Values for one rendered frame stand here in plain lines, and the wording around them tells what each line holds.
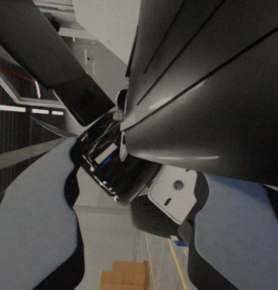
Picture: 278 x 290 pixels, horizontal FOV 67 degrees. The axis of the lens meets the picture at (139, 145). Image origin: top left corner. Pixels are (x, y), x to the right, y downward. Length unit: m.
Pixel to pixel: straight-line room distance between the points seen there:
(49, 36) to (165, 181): 0.28
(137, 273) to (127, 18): 8.00
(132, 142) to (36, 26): 0.27
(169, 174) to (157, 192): 0.03
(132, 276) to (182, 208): 8.04
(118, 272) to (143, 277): 0.83
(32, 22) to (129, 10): 0.21
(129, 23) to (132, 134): 0.40
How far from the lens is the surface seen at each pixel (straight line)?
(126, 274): 8.26
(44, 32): 0.39
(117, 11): 0.55
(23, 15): 0.39
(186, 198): 0.29
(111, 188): 0.26
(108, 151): 0.26
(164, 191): 0.30
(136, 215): 0.50
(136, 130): 0.15
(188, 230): 0.29
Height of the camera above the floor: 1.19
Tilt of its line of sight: 4 degrees down
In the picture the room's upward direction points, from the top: 85 degrees counter-clockwise
